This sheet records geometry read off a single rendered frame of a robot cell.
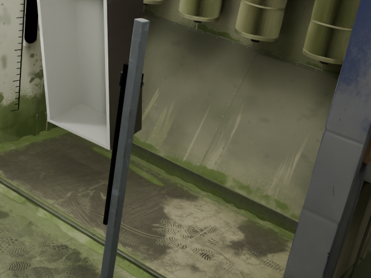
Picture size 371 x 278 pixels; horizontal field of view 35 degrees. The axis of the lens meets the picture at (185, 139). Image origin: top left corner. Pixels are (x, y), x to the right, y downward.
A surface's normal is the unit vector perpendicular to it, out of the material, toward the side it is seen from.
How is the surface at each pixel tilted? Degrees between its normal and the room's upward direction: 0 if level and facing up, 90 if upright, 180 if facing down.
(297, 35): 90
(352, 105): 90
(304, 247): 90
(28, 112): 90
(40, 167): 0
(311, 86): 57
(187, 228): 0
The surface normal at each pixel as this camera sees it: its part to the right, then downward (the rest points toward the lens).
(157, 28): -0.40, -0.30
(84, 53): -0.57, 0.42
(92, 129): 0.05, -0.84
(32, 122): 0.80, 0.36
